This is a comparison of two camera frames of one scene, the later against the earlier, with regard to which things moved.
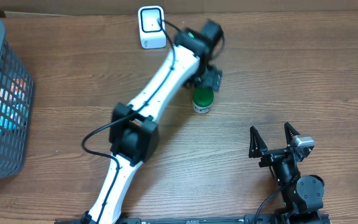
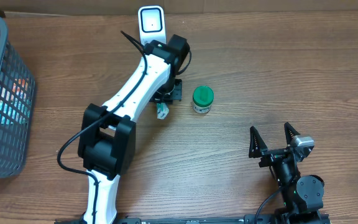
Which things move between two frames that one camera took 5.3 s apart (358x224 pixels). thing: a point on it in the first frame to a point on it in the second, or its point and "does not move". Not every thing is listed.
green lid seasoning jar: [202, 99] does not move
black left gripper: [214, 81] to [177, 94]
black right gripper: [258, 149] does not move
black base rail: [252, 219] does not move
